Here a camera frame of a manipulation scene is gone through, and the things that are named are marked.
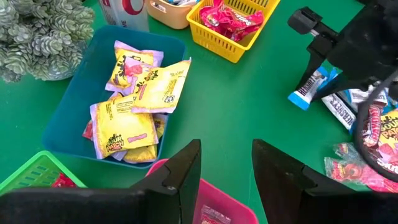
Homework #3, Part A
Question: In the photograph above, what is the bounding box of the blue plastic bin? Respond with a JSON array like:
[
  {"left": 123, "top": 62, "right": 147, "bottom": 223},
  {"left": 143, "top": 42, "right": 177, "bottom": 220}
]
[{"left": 41, "top": 24, "right": 187, "bottom": 170}]

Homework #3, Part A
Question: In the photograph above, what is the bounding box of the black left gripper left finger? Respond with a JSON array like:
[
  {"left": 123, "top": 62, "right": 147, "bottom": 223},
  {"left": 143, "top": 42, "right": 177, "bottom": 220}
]
[{"left": 130, "top": 139, "right": 202, "bottom": 224}]

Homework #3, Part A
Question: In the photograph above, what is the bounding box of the red gummy candy bag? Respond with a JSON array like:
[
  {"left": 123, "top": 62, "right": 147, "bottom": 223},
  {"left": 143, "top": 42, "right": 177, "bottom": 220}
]
[{"left": 362, "top": 169, "right": 398, "bottom": 194}]

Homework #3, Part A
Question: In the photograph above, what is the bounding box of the yellow plastic basket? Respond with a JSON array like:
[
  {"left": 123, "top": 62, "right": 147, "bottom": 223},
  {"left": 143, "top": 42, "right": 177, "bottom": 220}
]
[{"left": 186, "top": 0, "right": 281, "bottom": 64}]

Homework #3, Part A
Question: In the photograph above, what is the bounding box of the white red candy packet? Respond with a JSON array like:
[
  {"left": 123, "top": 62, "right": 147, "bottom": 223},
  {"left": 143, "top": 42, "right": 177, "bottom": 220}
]
[{"left": 163, "top": 0, "right": 200, "bottom": 7}]

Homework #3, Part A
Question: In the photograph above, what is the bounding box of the clear orange gummy bag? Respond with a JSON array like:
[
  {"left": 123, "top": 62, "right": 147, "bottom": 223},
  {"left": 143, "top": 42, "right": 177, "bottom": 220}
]
[{"left": 333, "top": 142, "right": 363, "bottom": 160}]

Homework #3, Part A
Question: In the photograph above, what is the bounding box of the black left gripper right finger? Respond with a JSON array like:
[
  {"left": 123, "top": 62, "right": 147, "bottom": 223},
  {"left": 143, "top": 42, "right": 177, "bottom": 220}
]
[{"left": 251, "top": 139, "right": 355, "bottom": 224}]

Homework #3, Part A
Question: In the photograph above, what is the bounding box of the clear gummy candy bag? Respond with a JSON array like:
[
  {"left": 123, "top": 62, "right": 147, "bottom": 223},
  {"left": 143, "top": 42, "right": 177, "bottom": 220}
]
[{"left": 200, "top": 204, "right": 233, "bottom": 224}]

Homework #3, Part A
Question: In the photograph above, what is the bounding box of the peach plastic bin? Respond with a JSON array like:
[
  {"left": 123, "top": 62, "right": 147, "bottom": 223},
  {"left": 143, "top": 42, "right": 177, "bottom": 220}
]
[{"left": 146, "top": 0, "right": 200, "bottom": 30}]

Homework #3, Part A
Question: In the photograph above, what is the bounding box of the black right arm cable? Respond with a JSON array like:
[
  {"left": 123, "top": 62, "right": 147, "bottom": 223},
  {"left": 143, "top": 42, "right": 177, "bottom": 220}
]
[{"left": 353, "top": 70, "right": 398, "bottom": 184}]

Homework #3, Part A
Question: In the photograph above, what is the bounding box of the brown PayDay packet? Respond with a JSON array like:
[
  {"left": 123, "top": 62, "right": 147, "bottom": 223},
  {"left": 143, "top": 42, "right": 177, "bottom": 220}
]
[{"left": 361, "top": 101, "right": 387, "bottom": 147}]

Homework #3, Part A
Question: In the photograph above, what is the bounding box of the red KitKat packet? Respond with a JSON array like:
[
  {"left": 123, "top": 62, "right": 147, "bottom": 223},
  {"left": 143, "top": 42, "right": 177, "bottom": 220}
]
[{"left": 51, "top": 172, "right": 78, "bottom": 189}]

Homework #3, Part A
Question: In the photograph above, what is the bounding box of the pink plastic bin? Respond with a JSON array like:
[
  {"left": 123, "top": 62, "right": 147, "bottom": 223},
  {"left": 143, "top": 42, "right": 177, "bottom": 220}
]
[{"left": 145, "top": 158, "right": 259, "bottom": 224}]

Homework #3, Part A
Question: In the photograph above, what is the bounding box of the artificial green succulent plant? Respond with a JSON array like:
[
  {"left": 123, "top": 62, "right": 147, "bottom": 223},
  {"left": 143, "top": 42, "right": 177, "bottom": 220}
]
[{"left": 0, "top": 0, "right": 96, "bottom": 84}]

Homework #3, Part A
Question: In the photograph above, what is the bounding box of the bright green plastic basket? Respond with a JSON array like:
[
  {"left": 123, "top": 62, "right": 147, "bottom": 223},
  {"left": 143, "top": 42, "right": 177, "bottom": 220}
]
[{"left": 0, "top": 150, "right": 88, "bottom": 196}]

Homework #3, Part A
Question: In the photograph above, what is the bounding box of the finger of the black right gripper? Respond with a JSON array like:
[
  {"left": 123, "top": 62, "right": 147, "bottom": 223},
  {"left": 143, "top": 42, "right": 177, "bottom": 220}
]
[
  {"left": 287, "top": 6, "right": 340, "bottom": 91},
  {"left": 310, "top": 73, "right": 374, "bottom": 102}
]

